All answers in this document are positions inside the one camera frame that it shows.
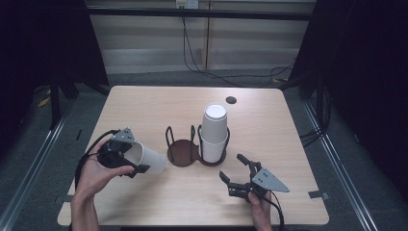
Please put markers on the person's right hand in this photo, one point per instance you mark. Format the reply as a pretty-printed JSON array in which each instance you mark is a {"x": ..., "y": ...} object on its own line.
[{"x": 261, "y": 215}]

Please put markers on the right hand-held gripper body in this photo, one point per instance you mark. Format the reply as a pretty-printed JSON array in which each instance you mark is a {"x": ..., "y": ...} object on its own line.
[{"x": 267, "y": 183}]

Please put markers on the person's left hand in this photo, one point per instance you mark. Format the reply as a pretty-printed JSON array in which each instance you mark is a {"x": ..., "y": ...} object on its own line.
[{"x": 94, "y": 178}]

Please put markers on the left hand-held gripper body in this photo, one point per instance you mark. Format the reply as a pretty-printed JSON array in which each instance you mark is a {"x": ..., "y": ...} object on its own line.
[{"x": 114, "y": 154}]

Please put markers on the black curtain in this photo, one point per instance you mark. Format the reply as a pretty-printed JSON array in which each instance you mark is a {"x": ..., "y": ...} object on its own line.
[
  {"x": 48, "y": 45},
  {"x": 362, "y": 80}
]

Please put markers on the aluminium floor rail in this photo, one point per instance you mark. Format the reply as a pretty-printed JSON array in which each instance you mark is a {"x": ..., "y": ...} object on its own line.
[
  {"x": 340, "y": 173},
  {"x": 32, "y": 166}
]

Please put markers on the white wall socket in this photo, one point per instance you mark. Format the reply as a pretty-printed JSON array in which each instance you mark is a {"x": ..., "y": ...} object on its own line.
[{"x": 187, "y": 4}]

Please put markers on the single white paper cup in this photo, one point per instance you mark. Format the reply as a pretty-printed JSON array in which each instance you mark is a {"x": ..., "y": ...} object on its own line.
[{"x": 152, "y": 160}]

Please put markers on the stack of white paper cups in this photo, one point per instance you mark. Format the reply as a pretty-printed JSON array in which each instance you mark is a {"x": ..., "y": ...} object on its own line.
[{"x": 214, "y": 128}]

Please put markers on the black metal stand leg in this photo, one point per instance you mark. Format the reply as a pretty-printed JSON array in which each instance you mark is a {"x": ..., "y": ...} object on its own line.
[{"x": 55, "y": 102}]

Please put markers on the yellow tape piece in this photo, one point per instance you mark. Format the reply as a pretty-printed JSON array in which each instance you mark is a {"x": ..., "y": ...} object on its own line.
[{"x": 44, "y": 102}]

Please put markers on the black horizontal metal bar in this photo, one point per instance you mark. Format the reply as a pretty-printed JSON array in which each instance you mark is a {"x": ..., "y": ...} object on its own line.
[{"x": 198, "y": 13}]

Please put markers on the grey tape strip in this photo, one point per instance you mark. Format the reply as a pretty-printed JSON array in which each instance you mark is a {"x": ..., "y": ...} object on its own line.
[
  {"x": 62, "y": 199},
  {"x": 318, "y": 194}
]

